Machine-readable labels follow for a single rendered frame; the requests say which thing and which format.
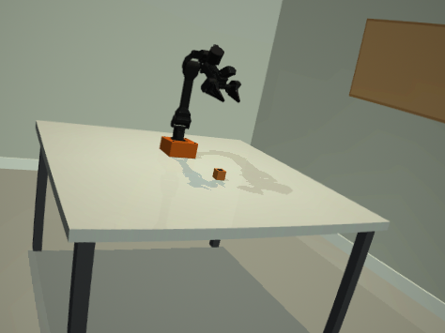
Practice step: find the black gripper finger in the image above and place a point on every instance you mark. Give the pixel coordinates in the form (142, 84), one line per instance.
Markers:
(215, 92)
(234, 93)

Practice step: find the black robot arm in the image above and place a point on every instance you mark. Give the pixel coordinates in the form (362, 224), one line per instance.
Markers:
(190, 67)

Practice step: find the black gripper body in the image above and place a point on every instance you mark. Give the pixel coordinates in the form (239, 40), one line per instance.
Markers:
(211, 78)

